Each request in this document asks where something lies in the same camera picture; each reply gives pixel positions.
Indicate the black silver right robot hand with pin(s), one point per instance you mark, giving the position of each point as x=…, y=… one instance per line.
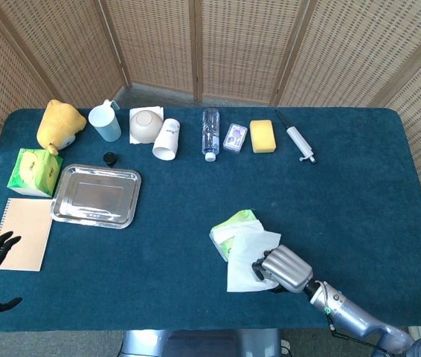
x=286, y=267

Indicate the white tissue sheet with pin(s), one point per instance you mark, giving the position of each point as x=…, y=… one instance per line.
x=244, y=267

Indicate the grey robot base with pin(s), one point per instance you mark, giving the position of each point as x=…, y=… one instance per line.
x=203, y=344

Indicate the green soft tissue pack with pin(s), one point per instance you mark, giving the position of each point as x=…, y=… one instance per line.
x=244, y=216

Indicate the green tissue box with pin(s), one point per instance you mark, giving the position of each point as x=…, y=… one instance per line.
x=32, y=171

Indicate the white hand pump tool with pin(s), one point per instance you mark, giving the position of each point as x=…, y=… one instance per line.
x=298, y=137

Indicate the tan spiral notebook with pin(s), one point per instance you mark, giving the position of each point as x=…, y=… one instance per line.
x=28, y=230

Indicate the dark blue tablecloth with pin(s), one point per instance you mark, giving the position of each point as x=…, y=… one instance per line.
x=195, y=193

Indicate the yellow sponge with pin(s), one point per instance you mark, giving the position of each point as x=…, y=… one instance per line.
x=262, y=135

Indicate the stainless steel tray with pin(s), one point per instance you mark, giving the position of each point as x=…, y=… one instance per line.
x=95, y=195

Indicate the clear plastic water bottle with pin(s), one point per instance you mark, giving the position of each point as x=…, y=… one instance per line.
x=210, y=134

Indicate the yellow plush toy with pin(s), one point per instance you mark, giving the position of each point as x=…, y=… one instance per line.
x=60, y=122

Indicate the white paper cup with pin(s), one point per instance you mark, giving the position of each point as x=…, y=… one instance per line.
x=166, y=139

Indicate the beige bowl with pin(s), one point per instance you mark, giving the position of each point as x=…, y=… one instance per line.
x=145, y=124

